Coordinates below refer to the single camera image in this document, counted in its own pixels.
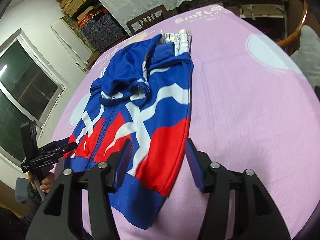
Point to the curved wooden armchair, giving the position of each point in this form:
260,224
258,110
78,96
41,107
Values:
298,15

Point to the white board leaning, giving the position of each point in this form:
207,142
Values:
74,46

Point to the left window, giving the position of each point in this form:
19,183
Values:
29,91

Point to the person's left hand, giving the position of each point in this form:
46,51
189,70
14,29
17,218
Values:
46,184

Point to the grey cushion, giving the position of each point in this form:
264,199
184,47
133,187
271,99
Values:
307,57

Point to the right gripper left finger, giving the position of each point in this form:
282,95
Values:
78,206

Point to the wooden bed frame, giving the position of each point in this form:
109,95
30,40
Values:
253,10

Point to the dark wooden chair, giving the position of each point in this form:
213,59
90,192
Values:
147,19

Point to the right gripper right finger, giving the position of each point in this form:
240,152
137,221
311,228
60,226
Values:
256,215

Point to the pink smile blanket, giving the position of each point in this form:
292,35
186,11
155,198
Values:
251,107

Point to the blue white red hooded jacket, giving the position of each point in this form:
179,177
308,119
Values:
143,95

